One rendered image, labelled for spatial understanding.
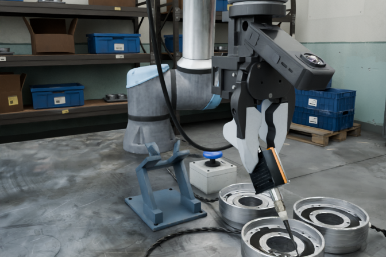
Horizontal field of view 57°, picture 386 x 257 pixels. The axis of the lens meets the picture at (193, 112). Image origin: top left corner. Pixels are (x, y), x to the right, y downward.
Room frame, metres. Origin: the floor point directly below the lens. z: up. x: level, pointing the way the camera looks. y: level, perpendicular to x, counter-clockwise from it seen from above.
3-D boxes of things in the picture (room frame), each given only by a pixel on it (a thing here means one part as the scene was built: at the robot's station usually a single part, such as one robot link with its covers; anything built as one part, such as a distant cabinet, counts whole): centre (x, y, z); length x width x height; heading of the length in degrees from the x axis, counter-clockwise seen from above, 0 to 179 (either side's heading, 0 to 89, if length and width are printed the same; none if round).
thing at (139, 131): (0.98, 0.12, 0.85); 0.15 x 0.15 x 0.10
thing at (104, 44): (4.13, 0.91, 1.11); 0.52 x 0.38 x 0.22; 119
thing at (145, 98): (0.98, 0.12, 0.97); 0.13 x 0.12 x 0.14; 98
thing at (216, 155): (0.69, -0.04, 0.85); 0.04 x 0.04 x 0.05
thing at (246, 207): (0.55, -0.09, 0.82); 0.10 x 0.10 x 0.04
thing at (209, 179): (0.70, -0.04, 0.82); 0.08 x 0.07 x 0.05; 29
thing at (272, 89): (0.47, -0.08, 1.07); 0.09 x 0.08 x 0.12; 31
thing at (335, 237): (0.49, -0.20, 0.82); 0.10 x 0.10 x 0.04
